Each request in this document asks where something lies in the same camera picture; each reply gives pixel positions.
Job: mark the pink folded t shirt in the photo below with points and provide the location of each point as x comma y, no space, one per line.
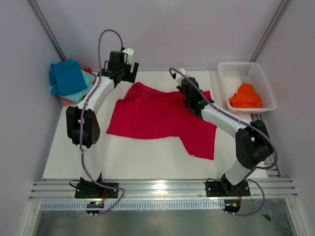
66,102

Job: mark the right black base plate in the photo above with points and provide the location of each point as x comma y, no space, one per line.
217,188

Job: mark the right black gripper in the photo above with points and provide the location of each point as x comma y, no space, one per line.
179,87

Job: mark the black controller board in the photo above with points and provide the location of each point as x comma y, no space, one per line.
231,206
94,207

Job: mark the slotted grey cable duct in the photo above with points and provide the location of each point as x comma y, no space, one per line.
137,205

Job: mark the aluminium front rail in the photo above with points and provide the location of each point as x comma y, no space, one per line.
176,189

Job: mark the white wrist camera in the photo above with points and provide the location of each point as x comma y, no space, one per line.
128,55
178,74

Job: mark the teal folded t shirt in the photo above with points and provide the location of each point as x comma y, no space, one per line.
90,81

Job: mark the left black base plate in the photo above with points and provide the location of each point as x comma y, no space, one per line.
89,190

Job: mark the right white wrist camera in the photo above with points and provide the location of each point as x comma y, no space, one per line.
178,74

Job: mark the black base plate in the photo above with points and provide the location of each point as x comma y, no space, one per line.
89,190
217,188

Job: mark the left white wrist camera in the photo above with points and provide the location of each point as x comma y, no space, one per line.
128,55

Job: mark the right black controller board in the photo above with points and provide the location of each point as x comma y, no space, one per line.
231,206

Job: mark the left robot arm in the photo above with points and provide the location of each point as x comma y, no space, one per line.
84,130

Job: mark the blue folded t shirt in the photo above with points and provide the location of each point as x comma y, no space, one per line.
66,78

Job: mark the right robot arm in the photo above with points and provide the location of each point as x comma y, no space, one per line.
252,140

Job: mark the right corner aluminium post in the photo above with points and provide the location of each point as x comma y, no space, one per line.
271,27

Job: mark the aluminium rail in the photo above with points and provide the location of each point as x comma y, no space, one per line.
176,189
270,167

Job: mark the left black controller board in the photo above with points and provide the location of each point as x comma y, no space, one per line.
94,207

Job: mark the left corner aluminium post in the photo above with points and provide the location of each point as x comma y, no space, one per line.
45,25

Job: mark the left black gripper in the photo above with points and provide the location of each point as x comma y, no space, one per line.
131,76

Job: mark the magenta t shirt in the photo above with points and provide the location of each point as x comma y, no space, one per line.
146,113

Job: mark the red folded t shirt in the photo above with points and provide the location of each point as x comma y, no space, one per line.
88,70

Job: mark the orange t shirt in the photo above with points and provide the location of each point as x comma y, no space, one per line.
246,97

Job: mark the white plastic basket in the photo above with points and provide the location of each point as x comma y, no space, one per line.
234,73

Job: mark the corner aluminium post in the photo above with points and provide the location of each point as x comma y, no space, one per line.
271,27
45,25

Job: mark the right side aluminium rail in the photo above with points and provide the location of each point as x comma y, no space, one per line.
270,167

